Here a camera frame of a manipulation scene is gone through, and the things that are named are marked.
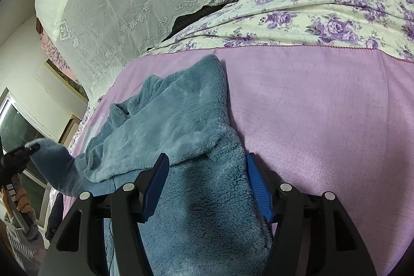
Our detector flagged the person's left hand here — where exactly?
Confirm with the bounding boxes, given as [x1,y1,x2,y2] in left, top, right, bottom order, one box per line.
[2,178,33,218]

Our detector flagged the navy clothing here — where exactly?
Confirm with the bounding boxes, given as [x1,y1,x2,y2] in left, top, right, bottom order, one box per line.
[45,192,66,242]

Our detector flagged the window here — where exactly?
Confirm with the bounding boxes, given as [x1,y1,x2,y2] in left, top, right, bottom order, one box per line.
[0,88,53,228]

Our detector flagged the wooden picture frame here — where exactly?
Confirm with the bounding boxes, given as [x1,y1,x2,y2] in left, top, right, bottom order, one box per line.
[59,114,82,148]

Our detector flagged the person's left forearm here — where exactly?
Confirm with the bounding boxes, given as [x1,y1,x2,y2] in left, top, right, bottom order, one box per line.
[0,211,47,267]

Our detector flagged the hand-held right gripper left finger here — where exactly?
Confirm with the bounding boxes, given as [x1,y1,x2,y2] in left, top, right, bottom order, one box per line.
[38,153,170,276]

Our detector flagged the purple floral bed sheet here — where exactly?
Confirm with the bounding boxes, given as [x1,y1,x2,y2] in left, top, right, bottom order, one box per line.
[69,0,414,147]

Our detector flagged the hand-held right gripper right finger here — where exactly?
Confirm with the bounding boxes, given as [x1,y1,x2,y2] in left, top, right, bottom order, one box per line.
[246,152,378,276]

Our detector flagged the blue fleece garment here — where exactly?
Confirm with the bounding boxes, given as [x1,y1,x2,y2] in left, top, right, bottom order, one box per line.
[31,54,275,276]

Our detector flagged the pink floral cloth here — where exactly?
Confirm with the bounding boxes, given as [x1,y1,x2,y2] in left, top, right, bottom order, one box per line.
[36,17,81,86]

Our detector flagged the green picture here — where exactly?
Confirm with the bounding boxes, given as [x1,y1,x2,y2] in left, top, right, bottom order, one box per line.
[45,59,89,101]

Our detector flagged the white lace cloth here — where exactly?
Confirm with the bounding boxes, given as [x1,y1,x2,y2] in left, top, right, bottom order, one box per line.
[34,0,321,102]

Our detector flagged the purple blanket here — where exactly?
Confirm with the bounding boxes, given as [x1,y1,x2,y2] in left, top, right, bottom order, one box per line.
[63,46,414,276]

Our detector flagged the dark cloth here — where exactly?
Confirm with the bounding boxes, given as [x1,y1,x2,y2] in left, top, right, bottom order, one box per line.
[171,4,212,39]

